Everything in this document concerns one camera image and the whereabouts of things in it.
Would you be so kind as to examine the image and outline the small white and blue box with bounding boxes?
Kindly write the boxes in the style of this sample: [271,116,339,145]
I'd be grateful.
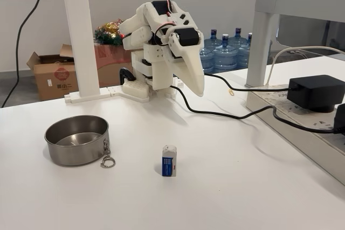
[161,144,178,178]

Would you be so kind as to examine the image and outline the red cardboard box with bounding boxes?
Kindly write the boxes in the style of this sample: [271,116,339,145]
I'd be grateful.
[94,44,133,87]

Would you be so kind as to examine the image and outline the brown cardboard box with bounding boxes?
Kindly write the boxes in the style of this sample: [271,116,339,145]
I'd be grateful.
[26,43,79,101]

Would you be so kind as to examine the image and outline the round metal bowl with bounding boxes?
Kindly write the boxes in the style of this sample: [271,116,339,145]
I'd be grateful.
[44,115,110,166]

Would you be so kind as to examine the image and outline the blue water jug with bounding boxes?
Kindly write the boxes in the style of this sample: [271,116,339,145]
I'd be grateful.
[204,28,224,53]
[212,33,239,73]
[199,47,216,74]
[237,32,253,69]
[228,27,248,49]

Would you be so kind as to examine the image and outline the black table clamp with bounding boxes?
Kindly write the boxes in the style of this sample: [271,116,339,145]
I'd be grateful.
[119,67,135,85]

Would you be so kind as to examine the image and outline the Christmas wreath decoration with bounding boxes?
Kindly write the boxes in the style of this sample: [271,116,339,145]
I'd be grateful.
[93,18,127,47]

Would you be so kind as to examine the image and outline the white power strip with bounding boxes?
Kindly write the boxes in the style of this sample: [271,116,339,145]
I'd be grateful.
[246,84,345,185]

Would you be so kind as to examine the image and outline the black power adapter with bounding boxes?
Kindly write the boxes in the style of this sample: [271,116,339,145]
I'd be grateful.
[286,75,342,114]

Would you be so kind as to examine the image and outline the black plug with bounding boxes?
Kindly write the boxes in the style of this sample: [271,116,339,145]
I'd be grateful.
[333,104,345,135]

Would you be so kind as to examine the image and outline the red black servo wire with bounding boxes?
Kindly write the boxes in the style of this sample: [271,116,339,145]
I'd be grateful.
[153,0,179,48]

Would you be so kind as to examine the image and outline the black power cable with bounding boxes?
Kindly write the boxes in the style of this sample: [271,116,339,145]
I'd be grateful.
[202,72,297,92]
[171,84,337,134]

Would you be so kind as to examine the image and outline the white desk shelf frame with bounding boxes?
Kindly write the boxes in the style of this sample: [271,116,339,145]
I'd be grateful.
[245,0,345,88]

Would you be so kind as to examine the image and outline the white power cable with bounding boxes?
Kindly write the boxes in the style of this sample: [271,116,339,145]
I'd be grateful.
[265,46,345,87]

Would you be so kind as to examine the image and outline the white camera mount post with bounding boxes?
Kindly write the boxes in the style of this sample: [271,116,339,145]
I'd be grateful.
[59,0,123,104]

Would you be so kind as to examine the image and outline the metal keychain clasp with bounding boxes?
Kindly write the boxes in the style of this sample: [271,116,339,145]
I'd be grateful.
[100,138,116,169]

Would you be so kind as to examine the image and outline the black hanging cable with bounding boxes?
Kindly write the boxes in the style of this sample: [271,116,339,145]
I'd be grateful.
[1,0,42,108]

